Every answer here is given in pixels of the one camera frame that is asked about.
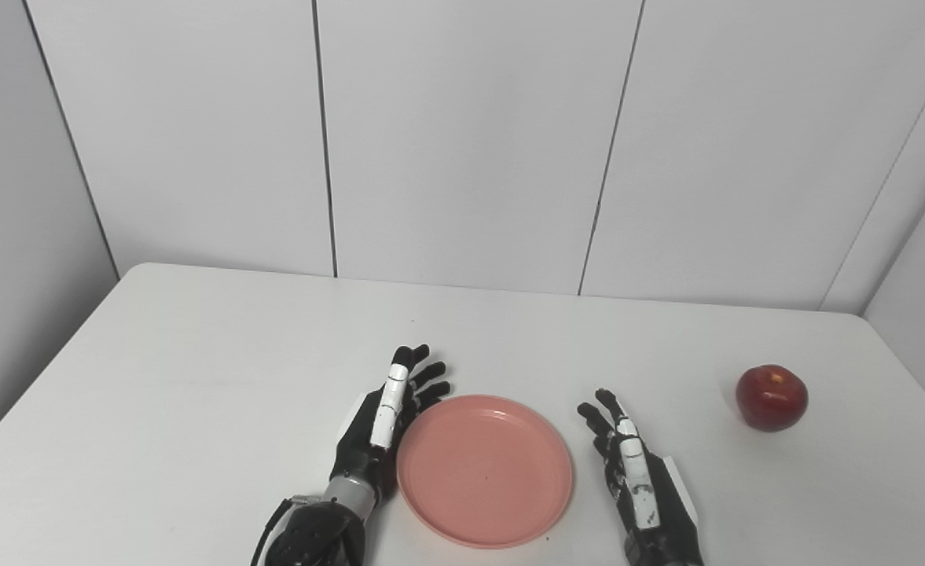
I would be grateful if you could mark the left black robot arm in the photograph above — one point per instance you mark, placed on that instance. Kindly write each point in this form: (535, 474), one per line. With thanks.
(321, 531)

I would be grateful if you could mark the red apple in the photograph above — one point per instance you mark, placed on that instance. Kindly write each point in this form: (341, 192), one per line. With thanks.
(772, 398)

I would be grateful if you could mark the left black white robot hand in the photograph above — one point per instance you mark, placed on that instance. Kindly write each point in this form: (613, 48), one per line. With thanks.
(383, 417)

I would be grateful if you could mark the pink round plate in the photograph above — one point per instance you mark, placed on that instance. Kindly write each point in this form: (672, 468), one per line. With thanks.
(484, 472)

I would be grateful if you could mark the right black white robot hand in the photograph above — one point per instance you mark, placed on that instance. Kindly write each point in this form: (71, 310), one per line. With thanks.
(639, 487)

